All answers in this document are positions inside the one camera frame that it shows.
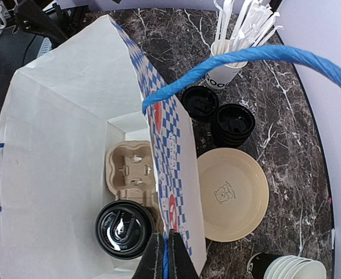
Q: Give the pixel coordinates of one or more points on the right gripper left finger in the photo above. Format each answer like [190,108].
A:
[151,264]

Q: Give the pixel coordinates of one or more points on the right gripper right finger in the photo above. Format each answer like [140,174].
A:
[179,263]

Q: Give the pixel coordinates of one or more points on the stack of paper cups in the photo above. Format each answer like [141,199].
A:
[268,265]

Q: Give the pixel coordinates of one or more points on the cardboard cup carrier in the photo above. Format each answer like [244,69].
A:
[130,175]

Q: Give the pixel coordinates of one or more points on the stack of black lids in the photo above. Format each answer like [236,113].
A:
[231,125]

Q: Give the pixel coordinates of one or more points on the blue checkered paper bag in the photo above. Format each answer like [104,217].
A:
[63,112]

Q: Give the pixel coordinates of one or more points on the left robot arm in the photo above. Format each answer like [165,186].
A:
[56,24]

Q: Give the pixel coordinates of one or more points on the cream round plate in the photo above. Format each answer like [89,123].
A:
[234,194]

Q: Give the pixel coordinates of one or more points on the white cup holding straws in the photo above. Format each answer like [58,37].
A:
[221,76]

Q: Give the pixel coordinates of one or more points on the wrapped white straws bundle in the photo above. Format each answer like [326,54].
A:
[255,25]

